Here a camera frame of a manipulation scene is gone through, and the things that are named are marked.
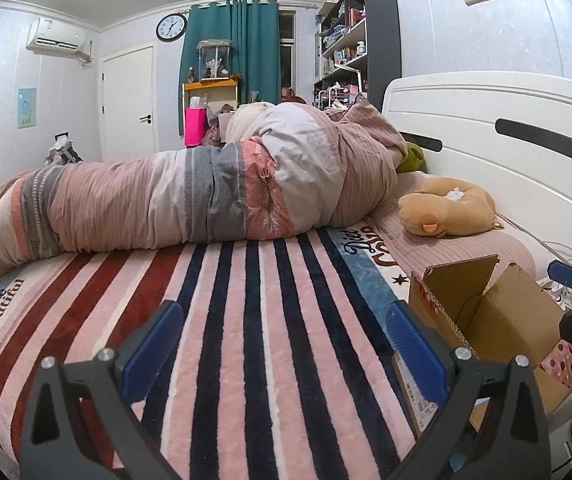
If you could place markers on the yellow shelf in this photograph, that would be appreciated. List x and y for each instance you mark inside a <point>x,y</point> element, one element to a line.
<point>210,85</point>

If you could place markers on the brown plush toy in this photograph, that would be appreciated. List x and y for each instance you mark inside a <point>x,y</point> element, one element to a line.
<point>446,210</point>

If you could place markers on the teal curtain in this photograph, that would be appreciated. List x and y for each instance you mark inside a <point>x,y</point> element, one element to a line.
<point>256,50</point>

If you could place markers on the black bookshelf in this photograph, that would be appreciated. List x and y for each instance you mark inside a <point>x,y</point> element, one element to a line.
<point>383,35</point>

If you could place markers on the window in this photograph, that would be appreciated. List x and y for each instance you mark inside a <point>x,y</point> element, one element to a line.
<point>287,45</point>

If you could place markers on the glass display case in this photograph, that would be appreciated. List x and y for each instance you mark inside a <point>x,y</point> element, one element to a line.
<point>213,59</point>

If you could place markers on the white door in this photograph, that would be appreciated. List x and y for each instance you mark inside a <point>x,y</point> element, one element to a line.
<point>128,105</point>

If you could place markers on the pink ribbed pillow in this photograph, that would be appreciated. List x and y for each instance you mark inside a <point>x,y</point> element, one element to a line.
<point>441,250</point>

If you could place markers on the green plush toy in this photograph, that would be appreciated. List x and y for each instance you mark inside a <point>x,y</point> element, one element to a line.
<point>413,160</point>

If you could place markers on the grey white plush toy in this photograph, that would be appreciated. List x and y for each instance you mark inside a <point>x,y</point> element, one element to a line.
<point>63,150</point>

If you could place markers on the pink grey patterned quilt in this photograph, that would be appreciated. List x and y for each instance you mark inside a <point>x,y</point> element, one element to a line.
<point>165,195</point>

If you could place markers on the round wall clock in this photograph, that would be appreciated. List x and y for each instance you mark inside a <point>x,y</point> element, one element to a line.
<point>171,27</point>

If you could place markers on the white air conditioner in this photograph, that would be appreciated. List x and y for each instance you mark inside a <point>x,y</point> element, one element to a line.
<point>58,35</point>

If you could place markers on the striped plush blanket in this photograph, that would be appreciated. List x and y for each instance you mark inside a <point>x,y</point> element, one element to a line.
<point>266,300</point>

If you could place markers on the pink polka dot cloth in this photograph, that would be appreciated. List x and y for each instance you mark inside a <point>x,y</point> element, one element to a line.
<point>568,362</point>

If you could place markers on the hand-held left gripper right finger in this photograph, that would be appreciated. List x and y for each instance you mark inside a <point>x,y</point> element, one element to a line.
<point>413,355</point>

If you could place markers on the white bed headboard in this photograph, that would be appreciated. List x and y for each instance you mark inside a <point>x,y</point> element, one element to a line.
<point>491,110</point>

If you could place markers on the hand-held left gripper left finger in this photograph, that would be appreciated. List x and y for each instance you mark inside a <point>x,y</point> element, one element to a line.
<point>153,350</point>

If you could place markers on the white desk lamp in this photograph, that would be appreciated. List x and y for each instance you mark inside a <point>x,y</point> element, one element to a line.
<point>361,82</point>

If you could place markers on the brown cardboard box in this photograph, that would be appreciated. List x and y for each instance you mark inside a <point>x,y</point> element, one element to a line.
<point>506,310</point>

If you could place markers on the cream pillow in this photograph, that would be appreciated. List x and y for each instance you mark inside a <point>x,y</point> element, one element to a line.
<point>246,120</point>

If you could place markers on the small wall poster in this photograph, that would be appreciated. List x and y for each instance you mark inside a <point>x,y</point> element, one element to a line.
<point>27,108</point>

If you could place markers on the pink paper bag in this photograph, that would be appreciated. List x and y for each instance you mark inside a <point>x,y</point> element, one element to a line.
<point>195,127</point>

